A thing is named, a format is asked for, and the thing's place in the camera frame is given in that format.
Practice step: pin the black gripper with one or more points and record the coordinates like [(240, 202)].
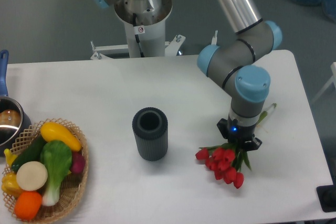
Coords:
[(243, 136)]

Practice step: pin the red tulip bouquet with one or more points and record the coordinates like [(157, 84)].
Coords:
[(225, 161)]

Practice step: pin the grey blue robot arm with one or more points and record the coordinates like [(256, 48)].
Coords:
[(232, 68)]

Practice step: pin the dark grey ribbed vase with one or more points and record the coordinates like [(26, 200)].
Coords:
[(150, 128)]

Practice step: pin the black device at table edge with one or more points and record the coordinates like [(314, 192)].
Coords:
[(326, 195)]

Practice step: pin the purple red radish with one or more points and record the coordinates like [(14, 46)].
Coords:
[(78, 163)]

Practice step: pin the woven wicker basket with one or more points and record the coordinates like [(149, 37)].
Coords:
[(73, 186)]

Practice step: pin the green bok choy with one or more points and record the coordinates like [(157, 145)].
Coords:
[(56, 156)]

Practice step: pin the yellow squash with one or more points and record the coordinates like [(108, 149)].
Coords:
[(52, 131)]

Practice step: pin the dark green cucumber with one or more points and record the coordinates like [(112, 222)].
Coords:
[(31, 153)]

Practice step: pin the white round radish slice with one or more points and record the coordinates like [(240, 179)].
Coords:
[(32, 176)]

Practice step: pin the orange fruit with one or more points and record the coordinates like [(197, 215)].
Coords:
[(27, 205)]

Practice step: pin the yellow banana tip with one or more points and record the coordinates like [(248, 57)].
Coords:
[(9, 156)]

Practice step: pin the yellow bell pepper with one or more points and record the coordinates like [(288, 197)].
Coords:
[(10, 185)]

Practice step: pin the white chair frame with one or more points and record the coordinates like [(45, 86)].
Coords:
[(329, 82)]

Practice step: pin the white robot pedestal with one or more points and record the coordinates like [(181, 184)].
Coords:
[(145, 30)]

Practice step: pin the blue handled saucepan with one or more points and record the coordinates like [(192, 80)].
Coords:
[(13, 118)]

